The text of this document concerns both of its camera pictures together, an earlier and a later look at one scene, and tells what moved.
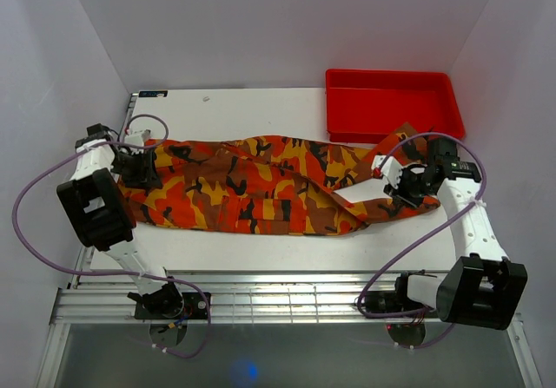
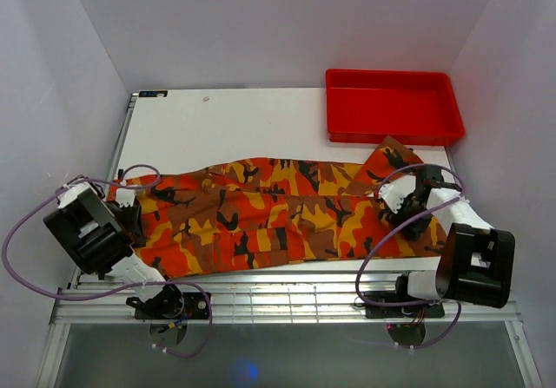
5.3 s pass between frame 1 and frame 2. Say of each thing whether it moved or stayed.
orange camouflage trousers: moved
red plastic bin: stayed
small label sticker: stayed
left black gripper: moved
